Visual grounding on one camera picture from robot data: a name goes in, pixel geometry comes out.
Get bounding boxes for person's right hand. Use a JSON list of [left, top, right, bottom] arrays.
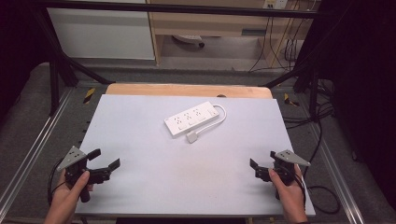
[[267, 163, 309, 220]]

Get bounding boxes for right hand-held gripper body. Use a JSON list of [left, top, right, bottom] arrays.
[[254, 149, 312, 201]]

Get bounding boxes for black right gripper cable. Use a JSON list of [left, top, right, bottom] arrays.
[[292, 119, 341, 216]]

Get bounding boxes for grey object under desk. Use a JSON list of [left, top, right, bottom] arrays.
[[172, 34, 205, 49]]

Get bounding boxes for person's left hand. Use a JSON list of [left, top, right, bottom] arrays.
[[49, 170, 94, 218]]

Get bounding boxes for white power strip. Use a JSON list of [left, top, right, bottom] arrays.
[[163, 101, 220, 139]]

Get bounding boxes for white cabinet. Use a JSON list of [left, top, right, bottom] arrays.
[[46, 0, 156, 61]]

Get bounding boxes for wooden board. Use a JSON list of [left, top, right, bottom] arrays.
[[105, 82, 274, 100]]

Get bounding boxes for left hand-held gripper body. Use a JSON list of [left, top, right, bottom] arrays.
[[56, 146, 112, 203]]

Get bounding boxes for bundle of black floor cables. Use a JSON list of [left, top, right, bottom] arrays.
[[281, 77, 336, 131]]

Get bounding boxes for aluminium floor rail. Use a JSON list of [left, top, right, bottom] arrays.
[[306, 120, 366, 224], [0, 88, 75, 213]]

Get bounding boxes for white power cable with plug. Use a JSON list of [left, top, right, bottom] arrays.
[[186, 104, 228, 145]]

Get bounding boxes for wooden desk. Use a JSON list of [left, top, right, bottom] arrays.
[[146, 0, 316, 67]]

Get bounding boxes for black metal frame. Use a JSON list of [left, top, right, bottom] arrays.
[[30, 0, 322, 117]]

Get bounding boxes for black cables under desk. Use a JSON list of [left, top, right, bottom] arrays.
[[247, 15, 310, 73]]

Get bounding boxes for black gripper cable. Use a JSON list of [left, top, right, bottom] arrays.
[[292, 119, 341, 216], [47, 158, 68, 207]]

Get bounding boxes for black curtain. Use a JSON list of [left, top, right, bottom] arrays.
[[306, 0, 396, 213], [0, 0, 52, 124]]

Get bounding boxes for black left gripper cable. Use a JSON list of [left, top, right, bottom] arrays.
[[47, 158, 68, 207]]

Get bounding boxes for white wall socket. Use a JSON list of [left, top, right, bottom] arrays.
[[262, 0, 290, 10]]

